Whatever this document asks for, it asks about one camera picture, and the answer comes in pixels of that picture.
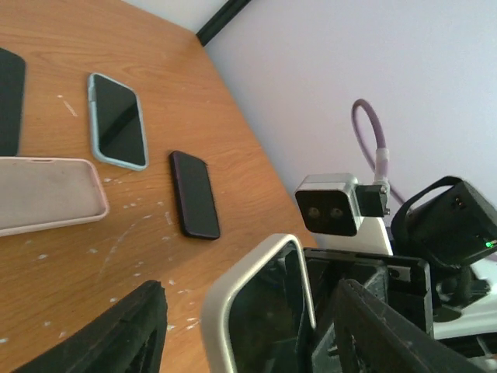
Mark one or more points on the black phone green edge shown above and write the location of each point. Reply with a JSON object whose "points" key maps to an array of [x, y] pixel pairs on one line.
{"points": [[12, 84]]}

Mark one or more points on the light blue phone case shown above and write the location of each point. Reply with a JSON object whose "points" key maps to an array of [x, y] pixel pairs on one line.
{"points": [[116, 120]]}

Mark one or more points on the black phone case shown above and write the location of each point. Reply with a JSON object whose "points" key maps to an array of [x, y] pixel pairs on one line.
{"points": [[194, 197]]}

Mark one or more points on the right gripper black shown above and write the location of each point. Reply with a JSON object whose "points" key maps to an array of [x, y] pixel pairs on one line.
{"points": [[400, 282]]}

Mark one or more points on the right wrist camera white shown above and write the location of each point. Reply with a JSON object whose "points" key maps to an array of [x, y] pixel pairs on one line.
{"points": [[346, 214]]}

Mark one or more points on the pink phone case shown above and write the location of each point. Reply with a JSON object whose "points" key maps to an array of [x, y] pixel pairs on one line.
{"points": [[44, 193]]}

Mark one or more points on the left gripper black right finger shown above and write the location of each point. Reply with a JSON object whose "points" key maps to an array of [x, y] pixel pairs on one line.
{"points": [[368, 329]]}

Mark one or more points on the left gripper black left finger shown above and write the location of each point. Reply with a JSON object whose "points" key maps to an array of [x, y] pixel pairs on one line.
{"points": [[128, 337]]}

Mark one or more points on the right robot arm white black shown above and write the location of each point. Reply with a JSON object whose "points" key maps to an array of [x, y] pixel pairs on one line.
{"points": [[450, 233]]}

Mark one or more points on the white phone case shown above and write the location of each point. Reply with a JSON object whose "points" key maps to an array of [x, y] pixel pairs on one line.
{"points": [[217, 304]]}

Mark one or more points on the black aluminium frame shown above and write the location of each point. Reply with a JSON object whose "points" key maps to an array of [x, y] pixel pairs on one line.
{"points": [[219, 20]]}

